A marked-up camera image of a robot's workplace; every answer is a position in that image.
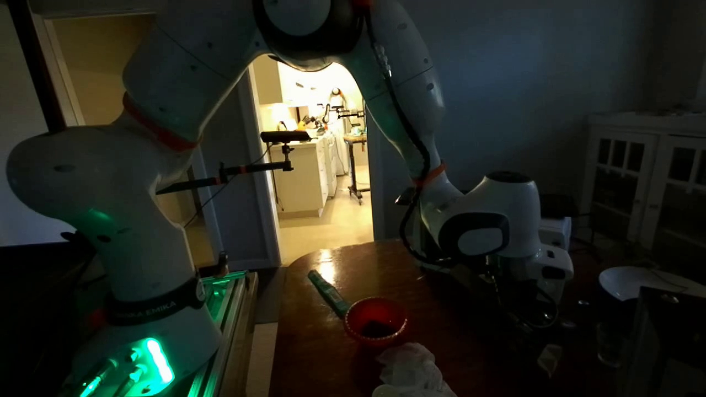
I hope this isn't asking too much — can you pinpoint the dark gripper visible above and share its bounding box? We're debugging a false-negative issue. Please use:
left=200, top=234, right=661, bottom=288
left=471, top=253, right=565, bottom=330

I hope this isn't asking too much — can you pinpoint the white crumpled cloth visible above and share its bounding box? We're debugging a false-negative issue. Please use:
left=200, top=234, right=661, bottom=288
left=372, top=341, right=458, bottom=397

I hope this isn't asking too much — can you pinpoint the white bowl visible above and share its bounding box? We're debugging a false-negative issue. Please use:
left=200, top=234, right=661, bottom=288
left=596, top=263, right=706, bottom=304

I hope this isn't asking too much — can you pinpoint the red bowl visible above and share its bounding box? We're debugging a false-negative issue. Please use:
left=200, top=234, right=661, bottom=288
left=341, top=296, right=410, bottom=349

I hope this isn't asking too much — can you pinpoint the white glass-door cabinet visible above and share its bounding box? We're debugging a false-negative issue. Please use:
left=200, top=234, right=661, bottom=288
left=580, top=109, right=706, bottom=276

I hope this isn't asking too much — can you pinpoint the green marker pen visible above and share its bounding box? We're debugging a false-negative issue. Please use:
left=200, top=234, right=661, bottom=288
left=305, top=268, right=353, bottom=321

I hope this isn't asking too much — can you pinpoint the dark background stool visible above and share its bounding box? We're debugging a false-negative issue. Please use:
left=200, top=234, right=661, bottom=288
left=341, top=135, right=372, bottom=206

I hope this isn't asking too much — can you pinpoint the white kitchen counter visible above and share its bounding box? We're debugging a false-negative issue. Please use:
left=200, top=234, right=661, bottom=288
left=271, top=135, right=349, bottom=220

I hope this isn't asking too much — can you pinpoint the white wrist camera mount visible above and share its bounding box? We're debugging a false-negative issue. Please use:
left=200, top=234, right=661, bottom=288
left=537, top=214, right=578, bottom=283

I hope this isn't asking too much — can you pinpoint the black camera on stand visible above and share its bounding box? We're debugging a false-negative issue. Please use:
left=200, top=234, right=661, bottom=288
left=259, top=128, right=314, bottom=148

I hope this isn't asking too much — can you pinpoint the green-lit aluminium base frame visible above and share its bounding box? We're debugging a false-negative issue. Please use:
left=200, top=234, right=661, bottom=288
left=193, top=270, right=261, bottom=397

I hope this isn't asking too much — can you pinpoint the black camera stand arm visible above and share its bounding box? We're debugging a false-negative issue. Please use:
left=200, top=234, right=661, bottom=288
left=152, top=144, right=295, bottom=198

